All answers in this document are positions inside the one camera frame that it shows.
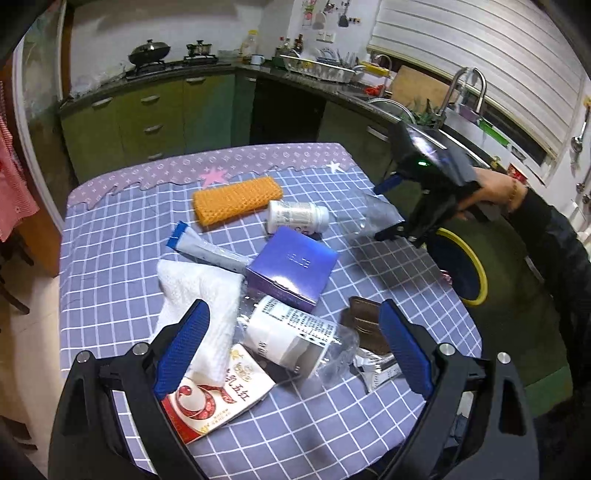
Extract white pill bottle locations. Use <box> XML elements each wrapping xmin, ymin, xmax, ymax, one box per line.
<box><xmin>265</xmin><ymin>200</ymin><xmax>330</xmax><ymax>236</ymax></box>

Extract red checkered apron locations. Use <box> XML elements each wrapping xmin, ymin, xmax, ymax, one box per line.
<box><xmin>0</xmin><ymin>80</ymin><xmax>41</xmax><ymax>243</ymax></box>

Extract person's right forearm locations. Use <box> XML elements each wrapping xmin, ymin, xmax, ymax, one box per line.
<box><xmin>508</xmin><ymin>182</ymin><xmax>591</xmax><ymax>324</ymax></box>

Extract green leafy vegetables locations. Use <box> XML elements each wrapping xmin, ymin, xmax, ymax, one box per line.
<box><xmin>406</xmin><ymin>99</ymin><xmax>445</xmax><ymax>126</ymax></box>

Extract clear white-labelled plastic bottle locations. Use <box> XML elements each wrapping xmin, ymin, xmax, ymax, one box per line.
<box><xmin>235</xmin><ymin>295</ymin><xmax>361</xmax><ymax>388</ymax></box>

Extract yellow-rimmed trash bin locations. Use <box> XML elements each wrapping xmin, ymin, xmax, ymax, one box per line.
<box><xmin>425</xmin><ymin>226</ymin><xmax>489</xmax><ymax>309</ymax></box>

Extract white paper towel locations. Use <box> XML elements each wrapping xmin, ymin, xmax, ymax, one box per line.
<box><xmin>157</xmin><ymin>259</ymin><xmax>245</xmax><ymax>386</ymax></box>

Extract hanging kitchen utensils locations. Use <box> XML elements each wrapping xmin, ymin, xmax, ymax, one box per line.
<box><xmin>301</xmin><ymin>0</ymin><xmax>362</xmax><ymax>29</ymax></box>

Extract blue checkered tablecloth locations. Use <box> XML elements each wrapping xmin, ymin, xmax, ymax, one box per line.
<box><xmin>59</xmin><ymin>142</ymin><xmax>483</xmax><ymax>480</ymax></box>

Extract metal dish rack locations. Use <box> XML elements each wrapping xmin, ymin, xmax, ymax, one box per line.
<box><xmin>279</xmin><ymin>52</ymin><xmax>366</xmax><ymax>85</ymax></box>

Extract tall chrome faucet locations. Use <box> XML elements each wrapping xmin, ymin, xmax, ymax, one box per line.
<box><xmin>436</xmin><ymin>67</ymin><xmax>488</xmax><ymax>127</ymax></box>

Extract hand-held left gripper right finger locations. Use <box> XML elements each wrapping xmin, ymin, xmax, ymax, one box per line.
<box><xmin>376</xmin><ymin>298</ymin><xmax>541</xmax><ymax>480</ymax></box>

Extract green base cabinet with drawers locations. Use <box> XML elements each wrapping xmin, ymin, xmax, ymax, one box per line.
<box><xmin>60</xmin><ymin>71</ymin><xmax>259</xmax><ymax>181</ymax></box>

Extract black built-in appliance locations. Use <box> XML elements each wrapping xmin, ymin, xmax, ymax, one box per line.
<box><xmin>249</xmin><ymin>78</ymin><xmax>327</xmax><ymax>145</ymax></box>

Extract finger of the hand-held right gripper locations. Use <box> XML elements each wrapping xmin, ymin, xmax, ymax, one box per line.
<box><xmin>374</xmin><ymin>220</ymin><xmax>413</xmax><ymax>242</ymax></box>
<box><xmin>373</xmin><ymin>174</ymin><xmax>403</xmax><ymax>195</ymax></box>

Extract clear plastic bag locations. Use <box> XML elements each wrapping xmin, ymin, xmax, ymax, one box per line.
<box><xmin>339</xmin><ymin>191</ymin><xmax>407</xmax><ymax>245</ymax></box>

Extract black wok with lid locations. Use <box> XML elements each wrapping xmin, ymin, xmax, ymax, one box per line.
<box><xmin>128</xmin><ymin>39</ymin><xmax>171</xmax><ymax>65</ymax></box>

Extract steel sink basin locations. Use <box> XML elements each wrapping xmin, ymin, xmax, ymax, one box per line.
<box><xmin>368</xmin><ymin>97</ymin><xmax>416</xmax><ymax>124</ymax></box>

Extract silver sliding door frame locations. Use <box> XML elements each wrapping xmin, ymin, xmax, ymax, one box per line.
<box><xmin>11</xmin><ymin>34</ymin><xmax>65</xmax><ymax>234</ymax></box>

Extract gas stove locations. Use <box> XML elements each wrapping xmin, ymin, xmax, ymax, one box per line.
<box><xmin>124</xmin><ymin>55</ymin><xmax>220</xmax><ymax>78</ymax></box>

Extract dark green sink cabinet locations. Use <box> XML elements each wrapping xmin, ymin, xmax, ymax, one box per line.
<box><xmin>318</xmin><ymin>99</ymin><xmax>395</xmax><ymax>183</ymax></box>

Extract white window blind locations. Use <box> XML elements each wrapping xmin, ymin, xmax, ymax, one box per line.
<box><xmin>368</xmin><ymin>0</ymin><xmax>588</xmax><ymax>155</ymax></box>

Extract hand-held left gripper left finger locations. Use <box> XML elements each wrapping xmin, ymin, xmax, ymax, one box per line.
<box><xmin>48</xmin><ymin>298</ymin><xmax>218</xmax><ymax>480</ymax></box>

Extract silver foil wrapper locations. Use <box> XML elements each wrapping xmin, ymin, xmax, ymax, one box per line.
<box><xmin>353</xmin><ymin>348</ymin><xmax>402</xmax><ymax>394</ymax></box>

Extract orange waffle sponge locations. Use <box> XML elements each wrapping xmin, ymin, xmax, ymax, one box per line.
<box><xmin>192</xmin><ymin>175</ymin><xmax>283</xmax><ymax>228</ymax></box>

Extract wooden cutting board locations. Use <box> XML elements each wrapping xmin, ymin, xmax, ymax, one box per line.
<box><xmin>390</xmin><ymin>65</ymin><xmax>462</xmax><ymax>110</ymax></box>

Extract brown wallet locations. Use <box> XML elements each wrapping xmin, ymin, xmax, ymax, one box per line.
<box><xmin>341</xmin><ymin>296</ymin><xmax>393</xmax><ymax>355</ymax></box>

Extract red and white carton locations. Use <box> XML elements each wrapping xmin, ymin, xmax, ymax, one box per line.
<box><xmin>161</xmin><ymin>344</ymin><xmax>276</xmax><ymax>446</ymax></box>

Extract row of sauce bottles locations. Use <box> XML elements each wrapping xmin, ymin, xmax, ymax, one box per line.
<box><xmin>277</xmin><ymin>34</ymin><xmax>306</xmax><ymax>55</ymax></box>

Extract purple cardboard box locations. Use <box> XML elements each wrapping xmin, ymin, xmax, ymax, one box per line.
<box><xmin>246</xmin><ymin>225</ymin><xmax>339</xmax><ymax>311</ymax></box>

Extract person's right hand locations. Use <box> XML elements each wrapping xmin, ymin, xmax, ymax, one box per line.
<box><xmin>455</xmin><ymin>167</ymin><xmax>518</xmax><ymax>222</ymax></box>

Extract blue and white sachet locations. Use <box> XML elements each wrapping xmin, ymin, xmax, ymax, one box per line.
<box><xmin>166</xmin><ymin>222</ymin><xmax>254</xmax><ymax>273</ymax></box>

